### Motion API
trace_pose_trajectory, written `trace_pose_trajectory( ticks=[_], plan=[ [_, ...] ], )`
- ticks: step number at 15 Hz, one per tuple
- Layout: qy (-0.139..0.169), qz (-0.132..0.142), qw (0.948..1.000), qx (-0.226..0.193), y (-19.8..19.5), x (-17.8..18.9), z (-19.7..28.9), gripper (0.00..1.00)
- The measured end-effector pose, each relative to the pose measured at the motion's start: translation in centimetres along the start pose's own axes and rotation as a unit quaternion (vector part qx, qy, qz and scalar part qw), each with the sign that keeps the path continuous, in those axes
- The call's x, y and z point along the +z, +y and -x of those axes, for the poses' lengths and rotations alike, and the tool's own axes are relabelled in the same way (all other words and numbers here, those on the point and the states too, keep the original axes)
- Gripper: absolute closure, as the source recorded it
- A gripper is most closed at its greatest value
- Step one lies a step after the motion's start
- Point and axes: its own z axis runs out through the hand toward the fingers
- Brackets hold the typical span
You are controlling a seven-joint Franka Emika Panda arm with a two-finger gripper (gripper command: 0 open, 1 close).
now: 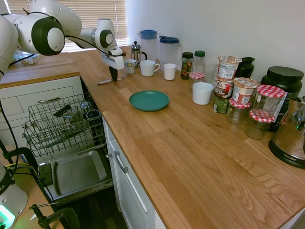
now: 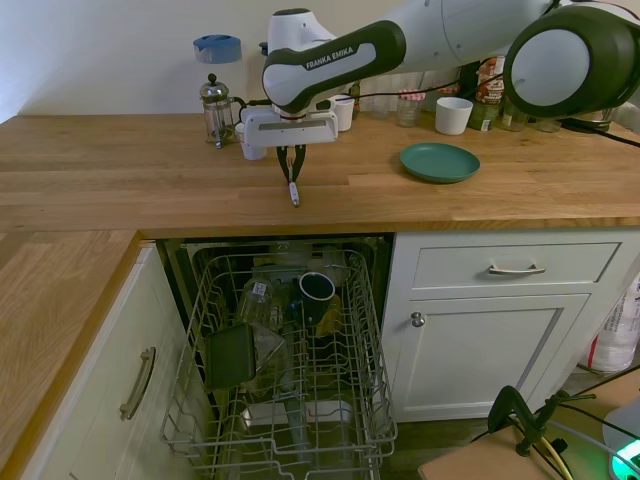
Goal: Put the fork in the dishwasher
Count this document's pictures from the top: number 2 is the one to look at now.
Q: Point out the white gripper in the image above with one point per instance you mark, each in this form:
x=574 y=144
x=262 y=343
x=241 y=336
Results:
x=290 y=132

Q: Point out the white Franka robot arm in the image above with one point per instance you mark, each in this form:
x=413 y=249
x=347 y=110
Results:
x=450 y=30

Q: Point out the dishwasher with open door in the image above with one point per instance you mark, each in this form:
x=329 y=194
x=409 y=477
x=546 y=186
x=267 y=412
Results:
x=280 y=245

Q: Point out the small white printed cup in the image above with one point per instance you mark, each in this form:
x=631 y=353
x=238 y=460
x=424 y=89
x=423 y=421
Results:
x=255 y=154

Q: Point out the glass French press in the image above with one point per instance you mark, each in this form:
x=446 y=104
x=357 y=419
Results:
x=215 y=110

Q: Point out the glass jar checkered lid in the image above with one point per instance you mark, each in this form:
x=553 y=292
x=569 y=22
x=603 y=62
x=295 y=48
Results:
x=410 y=115

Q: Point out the clear pitcher light blue lid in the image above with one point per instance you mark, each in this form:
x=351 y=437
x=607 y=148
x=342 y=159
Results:
x=217 y=50

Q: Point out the clear glass tumbler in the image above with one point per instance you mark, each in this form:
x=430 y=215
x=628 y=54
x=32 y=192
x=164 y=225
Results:
x=412 y=81

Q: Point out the dark blue mug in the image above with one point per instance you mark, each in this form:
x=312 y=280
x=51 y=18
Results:
x=320 y=305

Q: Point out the green plate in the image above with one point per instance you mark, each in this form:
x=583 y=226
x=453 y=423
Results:
x=440 y=162

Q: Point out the glass jar with label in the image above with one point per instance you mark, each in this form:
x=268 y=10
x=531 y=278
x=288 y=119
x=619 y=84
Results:
x=255 y=305

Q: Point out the yellow plastic item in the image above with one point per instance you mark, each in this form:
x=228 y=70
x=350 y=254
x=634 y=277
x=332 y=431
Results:
x=330 y=320

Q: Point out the jar with red lid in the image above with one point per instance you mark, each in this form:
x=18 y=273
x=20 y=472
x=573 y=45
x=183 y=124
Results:
x=448 y=91

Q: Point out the tall empty glass jar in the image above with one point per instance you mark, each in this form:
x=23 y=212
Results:
x=446 y=76

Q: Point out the clear glass bowl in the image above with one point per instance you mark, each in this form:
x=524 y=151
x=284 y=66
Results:
x=270 y=345

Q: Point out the white drawer front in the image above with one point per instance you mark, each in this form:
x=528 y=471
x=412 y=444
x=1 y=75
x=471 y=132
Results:
x=450 y=265

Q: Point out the black bottle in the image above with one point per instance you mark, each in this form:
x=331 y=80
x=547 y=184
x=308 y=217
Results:
x=469 y=82

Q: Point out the round metal cabinet knob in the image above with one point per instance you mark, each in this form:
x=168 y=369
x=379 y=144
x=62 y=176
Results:
x=418 y=319

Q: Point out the dark square container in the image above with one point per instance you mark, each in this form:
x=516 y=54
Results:
x=230 y=357

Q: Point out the jar with printed label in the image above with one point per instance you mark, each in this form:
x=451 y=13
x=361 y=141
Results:
x=490 y=80

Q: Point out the cream cabinet door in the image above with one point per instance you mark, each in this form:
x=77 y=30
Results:
x=100 y=350

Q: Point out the white cabinet door with knob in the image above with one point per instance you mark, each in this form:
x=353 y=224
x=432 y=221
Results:
x=475 y=360

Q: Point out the black clamp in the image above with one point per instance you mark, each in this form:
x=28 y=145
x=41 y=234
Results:
x=505 y=405

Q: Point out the plywood board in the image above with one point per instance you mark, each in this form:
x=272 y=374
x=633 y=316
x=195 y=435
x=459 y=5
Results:
x=475 y=460

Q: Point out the white printed plastic bag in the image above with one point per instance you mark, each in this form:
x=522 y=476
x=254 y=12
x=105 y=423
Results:
x=617 y=340

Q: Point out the white device green light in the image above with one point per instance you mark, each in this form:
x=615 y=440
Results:
x=625 y=430

